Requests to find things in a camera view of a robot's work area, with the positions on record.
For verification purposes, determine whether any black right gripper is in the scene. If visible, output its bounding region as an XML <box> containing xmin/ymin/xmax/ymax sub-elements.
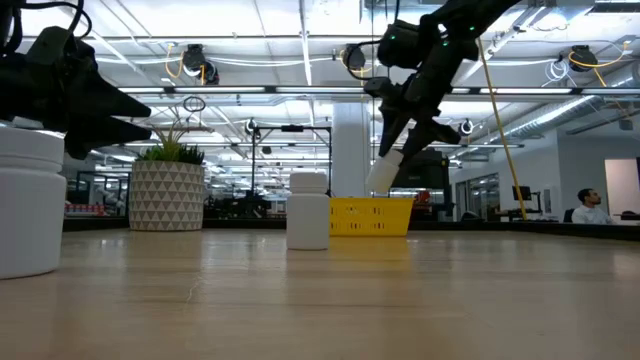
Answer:
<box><xmin>378</xmin><ymin>39</ymin><xmax>479</xmax><ymax>164</ymax></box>

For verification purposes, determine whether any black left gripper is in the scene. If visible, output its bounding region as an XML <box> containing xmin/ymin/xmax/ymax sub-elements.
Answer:
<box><xmin>0</xmin><ymin>49</ymin><xmax>153</xmax><ymax>161</ymax></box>

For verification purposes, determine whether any white pill bottle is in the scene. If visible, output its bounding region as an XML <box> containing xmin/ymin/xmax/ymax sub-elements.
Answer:
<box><xmin>285</xmin><ymin>171</ymin><xmax>331</xmax><ymax>252</ymax></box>
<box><xmin>0</xmin><ymin>119</ymin><xmax>68</xmax><ymax>281</ymax></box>
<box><xmin>364</xmin><ymin>148</ymin><xmax>405</xmax><ymax>196</ymax></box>

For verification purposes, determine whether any yellow plastic basket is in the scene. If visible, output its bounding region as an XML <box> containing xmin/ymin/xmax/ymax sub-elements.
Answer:
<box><xmin>328</xmin><ymin>196</ymin><xmax>416</xmax><ymax>238</ymax></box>

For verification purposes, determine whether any white column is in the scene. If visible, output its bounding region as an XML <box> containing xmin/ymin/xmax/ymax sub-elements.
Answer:
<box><xmin>331</xmin><ymin>101</ymin><xmax>373</xmax><ymax>199</ymax></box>

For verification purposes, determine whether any green spiky plant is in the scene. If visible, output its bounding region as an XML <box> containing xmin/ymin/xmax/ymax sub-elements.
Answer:
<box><xmin>136</xmin><ymin>121</ymin><xmax>206</xmax><ymax>167</ymax></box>

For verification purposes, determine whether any yellow slanted pole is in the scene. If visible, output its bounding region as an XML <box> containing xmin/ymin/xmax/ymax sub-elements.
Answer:
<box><xmin>476</xmin><ymin>37</ymin><xmax>529</xmax><ymax>222</ymax></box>

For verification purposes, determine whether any triangle patterned plant pot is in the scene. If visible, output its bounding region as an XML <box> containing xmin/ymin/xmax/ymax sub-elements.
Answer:
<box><xmin>128</xmin><ymin>159</ymin><xmax>207</xmax><ymax>233</ymax></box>

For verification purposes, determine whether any person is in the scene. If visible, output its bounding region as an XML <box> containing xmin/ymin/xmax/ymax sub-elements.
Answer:
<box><xmin>570</xmin><ymin>187</ymin><xmax>617</xmax><ymax>226</ymax></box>

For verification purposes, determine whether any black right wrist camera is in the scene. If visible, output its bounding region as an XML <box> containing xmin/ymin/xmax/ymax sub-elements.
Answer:
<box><xmin>363</xmin><ymin>75</ymin><xmax>397</xmax><ymax>100</ymax></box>

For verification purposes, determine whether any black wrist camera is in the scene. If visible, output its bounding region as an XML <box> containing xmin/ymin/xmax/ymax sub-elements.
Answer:
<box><xmin>26</xmin><ymin>26</ymin><xmax>77</xmax><ymax>65</ymax></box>
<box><xmin>363</xmin><ymin>75</ymin><xmax>397</xmax><ymax>100</ymax></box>

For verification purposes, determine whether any black cable loop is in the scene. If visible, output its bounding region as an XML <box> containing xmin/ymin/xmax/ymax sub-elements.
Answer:
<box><xmin>182</xmin><ymin>95</ymin><xmax>208</xmax><ymax>114</ymax></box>

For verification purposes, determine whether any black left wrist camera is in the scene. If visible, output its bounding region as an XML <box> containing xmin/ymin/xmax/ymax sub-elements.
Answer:
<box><xmin>26</xmin><ymin>26</ymin><xmax>77</xmax><ymax>65</ymax></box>

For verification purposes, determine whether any black ceiling light rail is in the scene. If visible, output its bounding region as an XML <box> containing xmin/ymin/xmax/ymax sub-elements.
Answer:
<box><xmin>116</xmin><ymin>85</ymin><xmax>640</xmax><ymax>97</ymax></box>

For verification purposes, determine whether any silver ventilation duct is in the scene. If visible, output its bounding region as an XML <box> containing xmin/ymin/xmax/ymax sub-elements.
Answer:
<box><xmin>499</xmin><ymin>74</ymin><xmax>640</xmax><ymax>142</ymax></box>

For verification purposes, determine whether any black metal frame stand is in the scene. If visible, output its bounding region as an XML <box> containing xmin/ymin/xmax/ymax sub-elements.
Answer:
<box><xmin>250</xmin><ymin>124</ymin><xmax>334</xmax><ymax>199</ymax></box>

